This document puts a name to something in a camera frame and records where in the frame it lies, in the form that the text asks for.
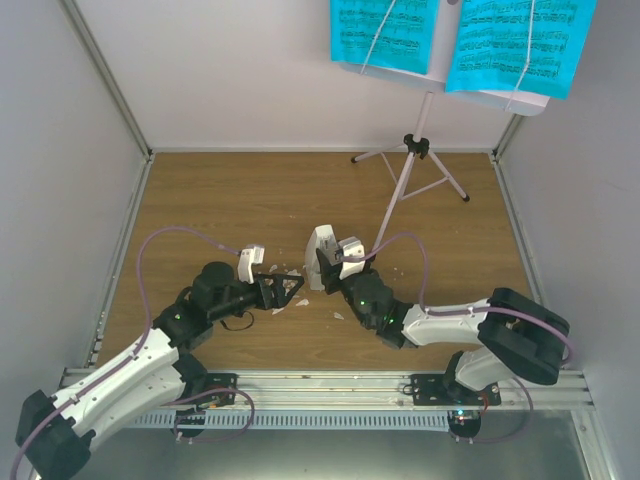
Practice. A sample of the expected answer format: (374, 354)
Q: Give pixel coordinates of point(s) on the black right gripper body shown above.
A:
(331, 287)

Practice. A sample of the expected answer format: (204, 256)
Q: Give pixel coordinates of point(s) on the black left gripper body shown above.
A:
(261, 300)

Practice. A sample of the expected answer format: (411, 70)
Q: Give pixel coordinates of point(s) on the white metronome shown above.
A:
(322, 237)

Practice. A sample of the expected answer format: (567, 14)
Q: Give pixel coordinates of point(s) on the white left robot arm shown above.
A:
(57, 433)

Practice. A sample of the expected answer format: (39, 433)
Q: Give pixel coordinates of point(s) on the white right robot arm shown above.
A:
(511, 335)

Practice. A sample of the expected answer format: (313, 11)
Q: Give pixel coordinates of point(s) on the white paper scrap pile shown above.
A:
(305, 302)

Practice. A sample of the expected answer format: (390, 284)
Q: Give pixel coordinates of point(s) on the white tripod music stand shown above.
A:
(432, 82)

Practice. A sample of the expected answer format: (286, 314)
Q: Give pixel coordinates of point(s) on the left cyan sheet music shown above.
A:
(385, 34)

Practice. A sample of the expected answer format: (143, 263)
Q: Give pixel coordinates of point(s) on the cyan sheet music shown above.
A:
(385, 34)
(519, 46)

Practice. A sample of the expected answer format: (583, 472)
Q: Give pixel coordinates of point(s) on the right cyan sheet music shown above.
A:
(519, 46)

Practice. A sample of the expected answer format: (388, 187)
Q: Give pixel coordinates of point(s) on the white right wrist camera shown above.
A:
(351, 257)

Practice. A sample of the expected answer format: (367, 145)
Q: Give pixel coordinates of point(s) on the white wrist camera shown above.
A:
(249, 257)
(351, 257)

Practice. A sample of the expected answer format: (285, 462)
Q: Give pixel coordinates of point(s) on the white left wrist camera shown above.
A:
(249, 257)

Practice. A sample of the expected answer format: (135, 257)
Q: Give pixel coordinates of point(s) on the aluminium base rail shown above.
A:
(389, 390)

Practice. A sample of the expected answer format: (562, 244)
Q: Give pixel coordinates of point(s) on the white slotted cable duct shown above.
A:
(320, 420)

